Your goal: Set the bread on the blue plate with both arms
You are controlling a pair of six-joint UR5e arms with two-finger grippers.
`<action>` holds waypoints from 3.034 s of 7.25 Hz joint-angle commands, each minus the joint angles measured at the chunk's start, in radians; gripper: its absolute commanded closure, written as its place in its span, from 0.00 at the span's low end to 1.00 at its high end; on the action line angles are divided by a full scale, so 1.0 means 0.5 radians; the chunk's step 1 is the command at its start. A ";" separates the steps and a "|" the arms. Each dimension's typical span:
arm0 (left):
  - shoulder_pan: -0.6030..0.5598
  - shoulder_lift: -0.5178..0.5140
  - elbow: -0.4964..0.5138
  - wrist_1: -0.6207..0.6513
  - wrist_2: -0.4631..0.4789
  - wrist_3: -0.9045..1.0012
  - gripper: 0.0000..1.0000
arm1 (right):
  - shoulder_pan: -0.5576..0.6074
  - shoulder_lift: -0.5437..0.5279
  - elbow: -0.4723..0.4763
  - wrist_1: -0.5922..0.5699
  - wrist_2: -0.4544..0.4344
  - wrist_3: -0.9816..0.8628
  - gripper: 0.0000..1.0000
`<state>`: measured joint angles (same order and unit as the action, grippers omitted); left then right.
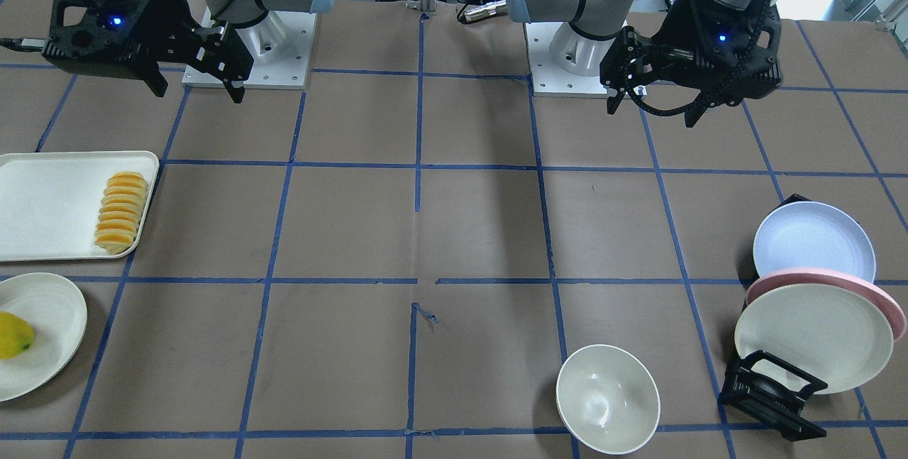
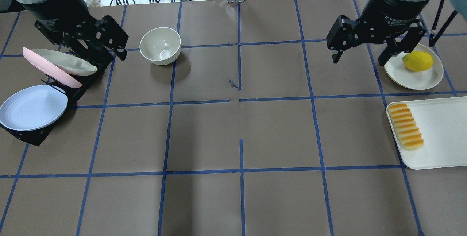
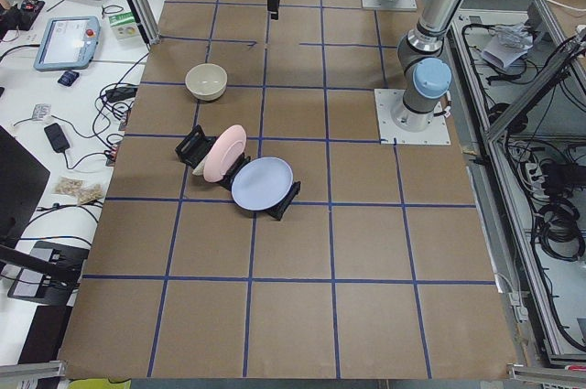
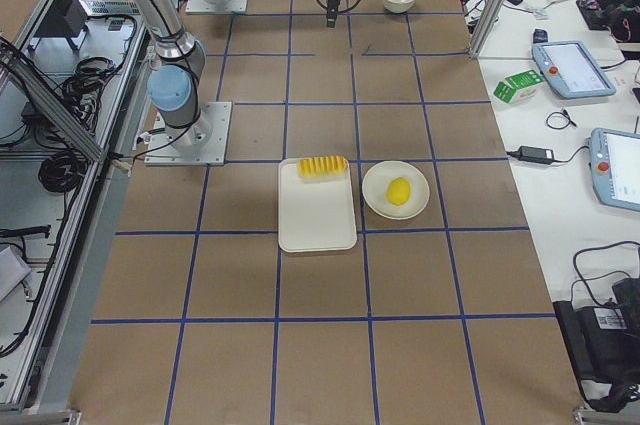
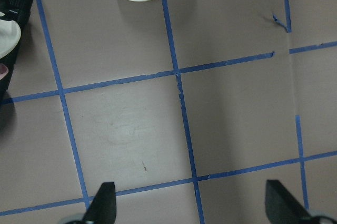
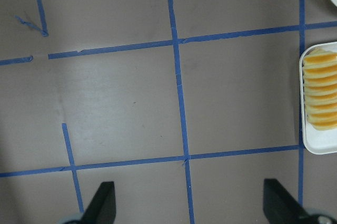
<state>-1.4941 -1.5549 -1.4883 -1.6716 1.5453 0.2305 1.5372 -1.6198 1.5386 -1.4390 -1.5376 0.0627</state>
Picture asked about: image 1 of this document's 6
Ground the white bowl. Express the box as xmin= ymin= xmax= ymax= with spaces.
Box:
xmin=555 ymin=345 xmax=661 ymax=455

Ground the yellow lemon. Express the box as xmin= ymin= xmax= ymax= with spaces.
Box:
xmin=1 ymin=311 xmax=35 ymax=360

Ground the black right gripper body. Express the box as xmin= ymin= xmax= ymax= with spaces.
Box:
xmin=42 ymin=0 xmax=253 ymax=84

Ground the black dish rack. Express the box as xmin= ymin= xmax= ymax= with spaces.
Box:
xmin=717 ymin=194 xmax=829 ymax=442

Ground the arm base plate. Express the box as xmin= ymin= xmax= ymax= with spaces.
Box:
xmin=182 ymin=6 xmax=317 ymax=90
xmin=525 ymin=22 xmax=616 ymax=98

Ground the white rectangular tray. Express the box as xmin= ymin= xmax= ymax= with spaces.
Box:
xmin=1 ymin=150 xmax=160 ymax=262

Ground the cream plate in rack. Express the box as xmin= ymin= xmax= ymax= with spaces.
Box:
xmin=735 ymin=284 xmax=894 ymax=394

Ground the silver cylindrical connector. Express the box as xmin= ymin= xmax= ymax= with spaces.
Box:
xmin=457 ymin=0 xmax=508 ymax=25

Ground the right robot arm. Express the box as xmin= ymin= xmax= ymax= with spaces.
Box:
xmin=37 ymin=0 xmax=335 ymax=103

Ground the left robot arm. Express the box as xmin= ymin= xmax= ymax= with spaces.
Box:
xmin=506 ymin=0 xmax=784 ymax=127

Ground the white plate with lemon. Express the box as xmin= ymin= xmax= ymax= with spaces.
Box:
xmin=1 ymin=272 xmax=87 ymax=402

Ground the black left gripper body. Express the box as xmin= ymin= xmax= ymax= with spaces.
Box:
xmin=599 ymin=0 xmax=782 ymax=109

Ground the sliced yellow bread loaf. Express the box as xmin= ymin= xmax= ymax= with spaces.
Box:
xmin=94 ymin=171 xmax=149 ymax=255

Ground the blue plate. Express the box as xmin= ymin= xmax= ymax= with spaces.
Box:
xmin=752 ymin=201 xmax=877 ymax=282

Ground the pink plate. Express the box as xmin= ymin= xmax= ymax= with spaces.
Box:
xmin=745 ymin=266 xmax=907 ymax=341

